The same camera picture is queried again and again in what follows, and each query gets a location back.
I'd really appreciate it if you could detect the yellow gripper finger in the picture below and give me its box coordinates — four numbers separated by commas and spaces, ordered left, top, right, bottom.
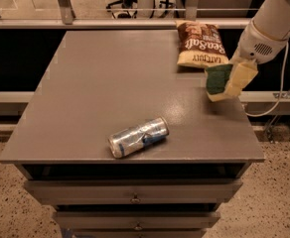
207, 60, 259, 103
229, 49, 242, 64

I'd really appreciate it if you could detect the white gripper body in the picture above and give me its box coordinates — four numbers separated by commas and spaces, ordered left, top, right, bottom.
236, 22, 287, 64

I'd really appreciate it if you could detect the green and yellow sponge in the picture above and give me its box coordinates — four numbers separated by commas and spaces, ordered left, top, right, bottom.
206, 63, 232, 95

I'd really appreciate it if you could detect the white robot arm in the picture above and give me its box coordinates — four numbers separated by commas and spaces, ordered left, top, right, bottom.
206, 0, 290, 102

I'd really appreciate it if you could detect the silver redbull can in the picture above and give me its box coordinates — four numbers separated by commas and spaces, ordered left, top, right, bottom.
108, 117, 169, 159

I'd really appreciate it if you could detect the sea salt chips bag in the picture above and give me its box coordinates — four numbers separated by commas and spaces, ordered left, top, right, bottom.
176, 20, 228, 69

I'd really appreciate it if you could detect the metal railing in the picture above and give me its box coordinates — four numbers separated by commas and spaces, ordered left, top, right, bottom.
0, 0, 265, 29

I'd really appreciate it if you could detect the black office chair base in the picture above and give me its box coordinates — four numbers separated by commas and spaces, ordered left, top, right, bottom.
106, 0, 137, 19

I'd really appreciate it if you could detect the grey drawer cabinet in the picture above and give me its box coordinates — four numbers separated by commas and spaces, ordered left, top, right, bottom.
0, 30, 264, 238

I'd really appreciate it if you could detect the white cable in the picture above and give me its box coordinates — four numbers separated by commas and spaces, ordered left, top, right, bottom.
245, 42, 290, 118

